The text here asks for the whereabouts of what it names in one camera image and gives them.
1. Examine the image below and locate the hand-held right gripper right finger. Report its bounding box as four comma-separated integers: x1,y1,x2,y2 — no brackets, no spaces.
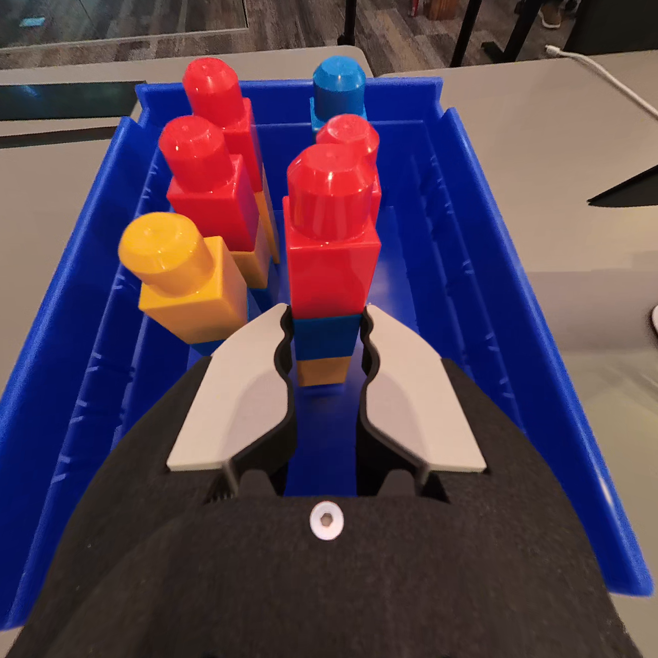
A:
356,304,488,497

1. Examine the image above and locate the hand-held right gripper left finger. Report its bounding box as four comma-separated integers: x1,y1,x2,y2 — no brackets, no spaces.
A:
166,302,299,497

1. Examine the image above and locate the yellow mega block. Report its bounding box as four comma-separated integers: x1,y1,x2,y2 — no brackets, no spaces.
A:
297,357,352,387

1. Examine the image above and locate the blue mega block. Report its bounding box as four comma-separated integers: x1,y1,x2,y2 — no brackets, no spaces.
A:
292,314,363,361

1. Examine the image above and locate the blue plastic bin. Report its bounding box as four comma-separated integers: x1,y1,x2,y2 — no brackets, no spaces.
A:
0,77,655,630

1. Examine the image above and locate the red mega block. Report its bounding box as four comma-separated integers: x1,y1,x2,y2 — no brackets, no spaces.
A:
283,143,382,320

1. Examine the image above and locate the cluster of block towers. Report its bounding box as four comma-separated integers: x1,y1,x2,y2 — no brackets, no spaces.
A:
118,56,383,356

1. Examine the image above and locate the black flat plate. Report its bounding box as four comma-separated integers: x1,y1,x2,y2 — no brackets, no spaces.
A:
0,82,142,137

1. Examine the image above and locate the white cable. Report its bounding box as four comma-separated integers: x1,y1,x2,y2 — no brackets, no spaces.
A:
545,45,658,121

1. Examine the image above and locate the black desk frame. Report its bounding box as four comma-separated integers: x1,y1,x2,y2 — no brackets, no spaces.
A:
450,0,538,68

